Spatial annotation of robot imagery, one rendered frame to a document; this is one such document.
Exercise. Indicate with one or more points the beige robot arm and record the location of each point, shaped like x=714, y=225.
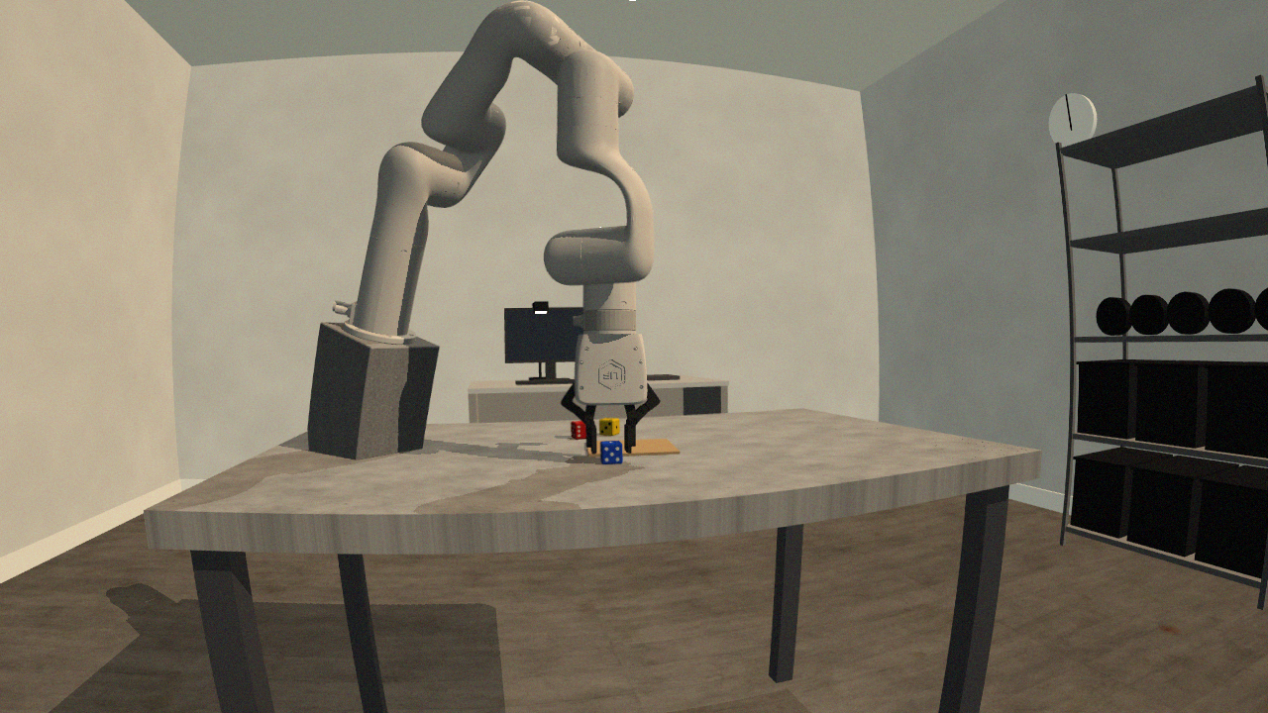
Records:
x=460, y=115

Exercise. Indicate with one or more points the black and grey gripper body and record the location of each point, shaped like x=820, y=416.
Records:
x=612, y=369

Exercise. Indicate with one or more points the dark blue die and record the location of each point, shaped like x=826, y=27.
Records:
x=611, y=452

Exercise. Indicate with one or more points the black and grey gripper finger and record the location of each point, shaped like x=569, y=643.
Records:
x=635, y=415
x=587, y=417

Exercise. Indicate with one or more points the tan flat mat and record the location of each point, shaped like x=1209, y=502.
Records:
x=645, y=448

